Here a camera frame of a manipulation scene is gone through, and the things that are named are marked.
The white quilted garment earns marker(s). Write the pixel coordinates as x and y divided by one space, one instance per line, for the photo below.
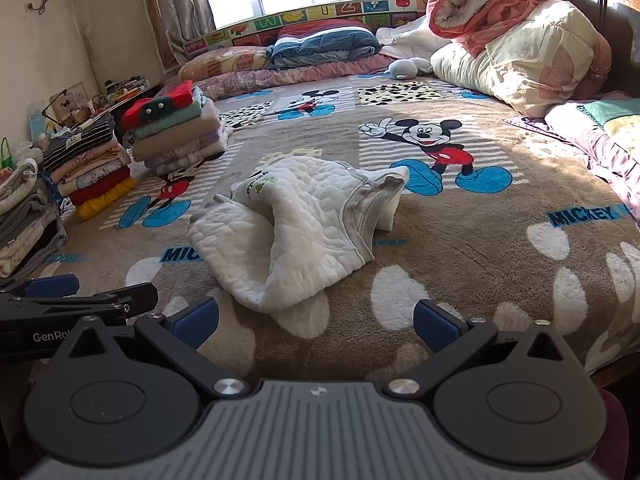
310 210

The pile of grey clothes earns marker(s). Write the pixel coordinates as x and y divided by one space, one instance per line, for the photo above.
25 220

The white blanket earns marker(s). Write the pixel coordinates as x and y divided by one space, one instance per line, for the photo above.
405 40

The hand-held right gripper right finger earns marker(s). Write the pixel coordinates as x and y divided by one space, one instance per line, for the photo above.
434 327

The orange pink blanket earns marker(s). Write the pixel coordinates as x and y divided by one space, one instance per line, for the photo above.
495 0

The dark striped folded garment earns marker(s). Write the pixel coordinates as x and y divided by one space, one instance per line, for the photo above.
75 142

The green bag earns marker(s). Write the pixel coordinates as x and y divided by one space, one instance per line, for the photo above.
6 157

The cream comforter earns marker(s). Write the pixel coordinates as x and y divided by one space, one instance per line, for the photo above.
525 60

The blue folded quilt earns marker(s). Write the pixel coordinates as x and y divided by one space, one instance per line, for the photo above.
325 42

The cluttered side table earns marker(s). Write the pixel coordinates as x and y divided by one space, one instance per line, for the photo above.
115 95

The grey plush toy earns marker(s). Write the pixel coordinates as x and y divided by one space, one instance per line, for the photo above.
407 67

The colourful alphabet play mat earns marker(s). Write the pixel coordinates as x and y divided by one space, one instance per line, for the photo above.
260 25

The floral pillow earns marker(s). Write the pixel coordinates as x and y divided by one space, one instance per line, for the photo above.
225 62

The red green knit sweater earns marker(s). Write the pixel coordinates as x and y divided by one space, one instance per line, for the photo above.
155 107

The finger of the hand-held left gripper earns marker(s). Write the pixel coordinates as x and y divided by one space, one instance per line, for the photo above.
50 286
135 297

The red folded garment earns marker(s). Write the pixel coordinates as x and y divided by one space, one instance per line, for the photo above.
100 187

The grey curtain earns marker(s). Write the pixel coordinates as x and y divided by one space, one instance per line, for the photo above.
182 5

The pale sequined folded garment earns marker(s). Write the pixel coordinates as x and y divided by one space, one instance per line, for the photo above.
97 176

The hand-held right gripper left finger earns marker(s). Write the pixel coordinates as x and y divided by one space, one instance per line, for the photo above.
196 324

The pink folded garment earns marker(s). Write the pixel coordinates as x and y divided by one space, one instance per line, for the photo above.
95 162

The printed cartoon blanket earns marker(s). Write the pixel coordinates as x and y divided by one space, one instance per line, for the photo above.
500 270

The pink quilt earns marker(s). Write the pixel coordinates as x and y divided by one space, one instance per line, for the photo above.
310 74

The mint green folded garment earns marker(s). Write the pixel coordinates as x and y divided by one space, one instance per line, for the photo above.
196 109

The patchwork quilt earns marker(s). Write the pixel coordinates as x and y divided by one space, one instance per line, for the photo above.
600 135

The white floral folded garment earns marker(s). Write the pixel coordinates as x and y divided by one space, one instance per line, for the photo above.
195 159

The wooden headboard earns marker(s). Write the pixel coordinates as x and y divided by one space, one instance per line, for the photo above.
620 25

